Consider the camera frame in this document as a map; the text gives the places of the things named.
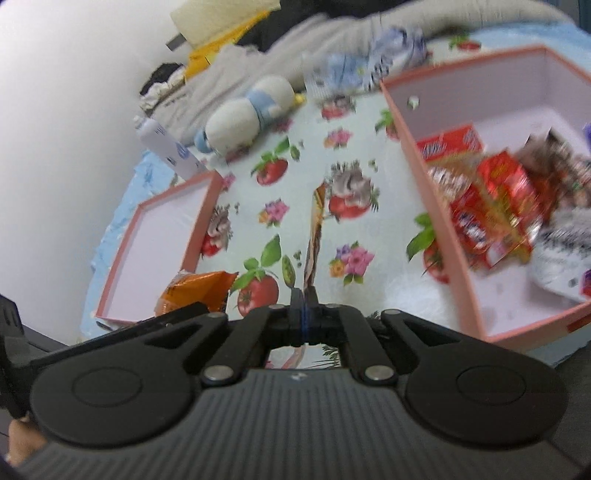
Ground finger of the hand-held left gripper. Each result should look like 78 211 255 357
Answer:
95 301 212 345

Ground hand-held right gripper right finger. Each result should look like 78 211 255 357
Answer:
305 286 468 388

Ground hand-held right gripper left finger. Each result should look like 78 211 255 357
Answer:
139 287 306 387

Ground orange snack packet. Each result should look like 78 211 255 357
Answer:
154 270 239 319

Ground brown strip snack packet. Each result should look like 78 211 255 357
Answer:
302 181 329 291

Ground glossy red white snack packet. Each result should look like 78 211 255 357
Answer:
450 185 536 269

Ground red foil snack packet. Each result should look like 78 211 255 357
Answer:
477 151 544 227

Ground white black script snack packet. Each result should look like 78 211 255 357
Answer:
529 217 591 303

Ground deep pink cardboard box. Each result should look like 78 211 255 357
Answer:
379 45 591 344

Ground dark chestnut snack packet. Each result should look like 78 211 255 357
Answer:
517 129 591 217

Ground person's left hand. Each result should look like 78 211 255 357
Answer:
8 415 47 468

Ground shallow pink box lid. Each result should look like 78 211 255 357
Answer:
95 171 225 326

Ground floral fruit print tablecloth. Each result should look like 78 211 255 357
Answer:
78 34 509 370

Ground white spray bottle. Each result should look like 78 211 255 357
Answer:
134 115 208 181

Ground white and blue plush penguin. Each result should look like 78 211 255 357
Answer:
194 76 305 155

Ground black and white clothes heap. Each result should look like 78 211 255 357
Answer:
139 62 188 112

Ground crumpled white plastic bag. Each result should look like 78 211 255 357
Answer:
302 25 428 100

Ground black clothes pile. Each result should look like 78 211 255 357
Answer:
235 0 333 51

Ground grey duvet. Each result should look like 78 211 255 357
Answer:
154 0 578 144

